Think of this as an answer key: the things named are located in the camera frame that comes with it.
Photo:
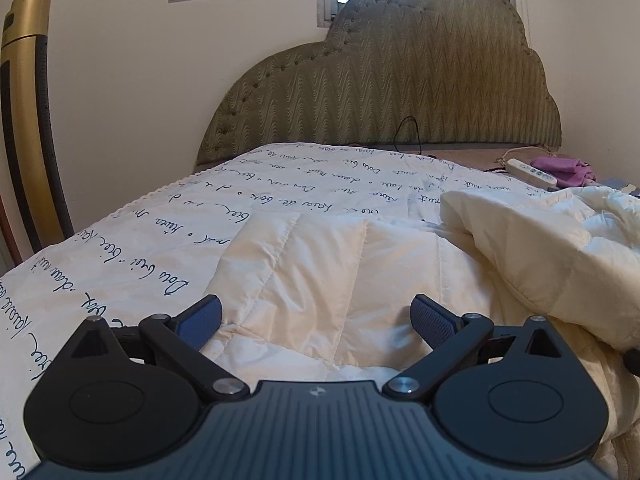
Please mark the blue grey folded cloth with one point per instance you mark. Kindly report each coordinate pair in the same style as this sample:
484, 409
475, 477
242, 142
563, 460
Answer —
622, 185

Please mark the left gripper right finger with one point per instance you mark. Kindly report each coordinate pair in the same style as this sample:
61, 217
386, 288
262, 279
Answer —
513, 395

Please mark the white script-print bedspread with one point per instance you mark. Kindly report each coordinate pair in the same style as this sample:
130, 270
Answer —
159, 253

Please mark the purple garment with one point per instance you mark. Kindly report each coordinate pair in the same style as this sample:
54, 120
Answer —
568, 172

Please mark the olive green upholstered headboard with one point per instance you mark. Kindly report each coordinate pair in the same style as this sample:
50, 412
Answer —
391, 72

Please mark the white remote control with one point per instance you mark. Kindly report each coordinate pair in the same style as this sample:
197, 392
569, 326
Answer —
530, 174

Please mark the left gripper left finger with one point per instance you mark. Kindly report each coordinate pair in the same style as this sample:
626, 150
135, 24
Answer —
125, 396

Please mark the cream puffer jacket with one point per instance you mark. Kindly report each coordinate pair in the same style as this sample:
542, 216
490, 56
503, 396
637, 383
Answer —
314, 297

